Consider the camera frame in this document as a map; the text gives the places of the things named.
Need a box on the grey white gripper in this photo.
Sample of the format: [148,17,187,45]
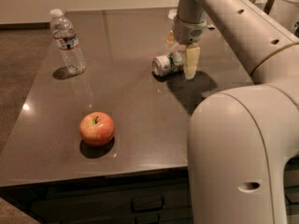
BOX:
[165,16,206,79]

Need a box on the white green 7up can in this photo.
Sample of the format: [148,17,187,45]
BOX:
[152,51,184,77]

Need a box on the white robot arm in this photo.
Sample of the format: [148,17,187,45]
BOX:
[172,0,299,224]

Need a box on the dark upright board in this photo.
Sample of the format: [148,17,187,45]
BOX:
[263,0,276,15]

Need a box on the white bottle cap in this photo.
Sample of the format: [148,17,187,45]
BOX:
[168,9,177,20]

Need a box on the small crumpled wrapper scrap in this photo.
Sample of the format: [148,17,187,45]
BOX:
[207,24,215,30]

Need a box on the white cup with lid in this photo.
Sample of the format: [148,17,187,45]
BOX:
[270,0,299,33]

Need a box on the clear plastic water bottle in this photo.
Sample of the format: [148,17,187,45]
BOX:
[50,8,86,75]

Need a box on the red yellow apple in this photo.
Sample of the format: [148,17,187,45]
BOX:
[79,112,115,147]

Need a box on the dark drawer cabinet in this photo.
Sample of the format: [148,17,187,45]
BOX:
[0,159,299,224]

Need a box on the black drawer handle left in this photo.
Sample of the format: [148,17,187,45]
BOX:
[131,194,164,214]

